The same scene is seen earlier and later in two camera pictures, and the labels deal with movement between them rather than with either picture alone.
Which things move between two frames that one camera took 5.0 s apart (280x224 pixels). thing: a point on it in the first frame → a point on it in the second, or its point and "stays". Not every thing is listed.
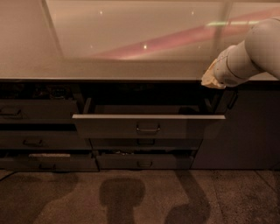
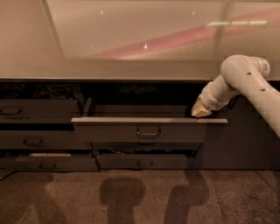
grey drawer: (43, 140) stays
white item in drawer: (34, 155) stays
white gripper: (222, 70) → (208, 99)
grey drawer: (38, 111) stays
